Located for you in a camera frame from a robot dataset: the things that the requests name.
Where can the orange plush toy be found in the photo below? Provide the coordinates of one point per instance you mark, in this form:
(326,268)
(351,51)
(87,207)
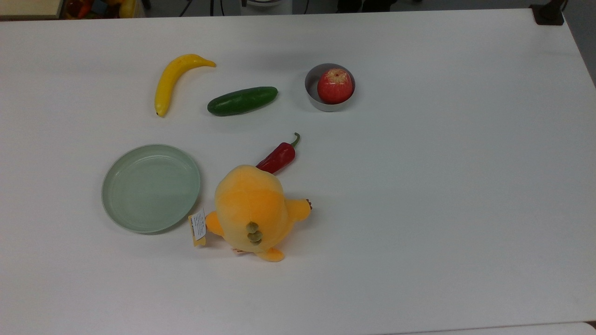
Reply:
(251,204)

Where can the colourful toy items pile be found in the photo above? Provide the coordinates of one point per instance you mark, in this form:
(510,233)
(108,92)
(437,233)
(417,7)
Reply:
(98,8)

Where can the black table clamp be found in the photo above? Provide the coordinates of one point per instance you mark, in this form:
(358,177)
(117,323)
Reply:
(547,16)

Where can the yellow toy banana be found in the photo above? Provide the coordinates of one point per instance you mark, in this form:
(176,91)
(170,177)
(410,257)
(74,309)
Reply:
(167,81)

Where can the black stand legs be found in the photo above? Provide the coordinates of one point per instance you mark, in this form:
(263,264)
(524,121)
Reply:
(213,7)

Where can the round metal bowl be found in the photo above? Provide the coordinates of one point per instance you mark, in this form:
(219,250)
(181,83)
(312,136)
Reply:
(327,107)

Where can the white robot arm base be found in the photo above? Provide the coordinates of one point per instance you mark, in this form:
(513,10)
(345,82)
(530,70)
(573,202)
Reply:
(266,7)

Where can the pale green plastic plate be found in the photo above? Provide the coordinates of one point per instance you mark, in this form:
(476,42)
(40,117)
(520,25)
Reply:
(151,188)

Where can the beige flat board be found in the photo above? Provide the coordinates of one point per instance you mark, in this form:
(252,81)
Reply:
(28,7)

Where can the green toy cucumber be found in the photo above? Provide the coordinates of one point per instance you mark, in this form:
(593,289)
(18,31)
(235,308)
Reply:
(242,101)

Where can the red toy chili pepper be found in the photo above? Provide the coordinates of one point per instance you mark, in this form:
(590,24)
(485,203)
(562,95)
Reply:
(279,158)

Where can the red toy apple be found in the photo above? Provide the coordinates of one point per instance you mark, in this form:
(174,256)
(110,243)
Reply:
(335,86)

